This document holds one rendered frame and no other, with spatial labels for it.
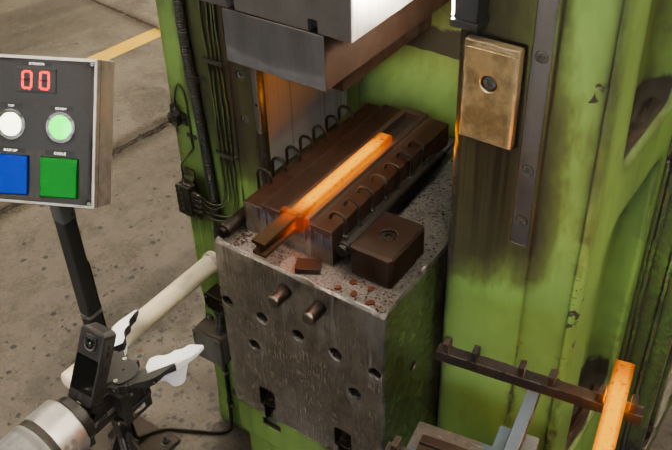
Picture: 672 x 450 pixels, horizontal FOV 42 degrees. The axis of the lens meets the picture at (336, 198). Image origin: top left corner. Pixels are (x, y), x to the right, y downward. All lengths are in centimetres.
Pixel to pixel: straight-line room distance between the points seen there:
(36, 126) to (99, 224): 157
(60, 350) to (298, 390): 122
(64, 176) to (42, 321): 129
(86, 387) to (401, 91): 98
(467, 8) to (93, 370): 73
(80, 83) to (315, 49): 54
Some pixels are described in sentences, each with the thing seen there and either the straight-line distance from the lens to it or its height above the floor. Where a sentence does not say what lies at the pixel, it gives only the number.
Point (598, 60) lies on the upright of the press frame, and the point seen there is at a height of 136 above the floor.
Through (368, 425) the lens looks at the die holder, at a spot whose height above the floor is 61.
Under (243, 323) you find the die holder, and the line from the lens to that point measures 175.
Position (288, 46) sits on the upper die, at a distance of 136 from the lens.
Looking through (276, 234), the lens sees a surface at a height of 101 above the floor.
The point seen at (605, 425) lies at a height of 95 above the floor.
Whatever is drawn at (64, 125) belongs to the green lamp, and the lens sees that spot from 171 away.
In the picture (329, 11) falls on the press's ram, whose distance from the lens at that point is 129.
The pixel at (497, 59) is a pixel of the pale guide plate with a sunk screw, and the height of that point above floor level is 134.
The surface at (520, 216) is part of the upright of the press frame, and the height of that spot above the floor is 105.
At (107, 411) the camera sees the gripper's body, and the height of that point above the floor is 96.
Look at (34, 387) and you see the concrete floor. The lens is 276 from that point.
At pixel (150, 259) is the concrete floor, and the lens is 307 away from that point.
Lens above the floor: 194
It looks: 37 degrees down
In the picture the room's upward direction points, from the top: 2 degrees counter-clockwise
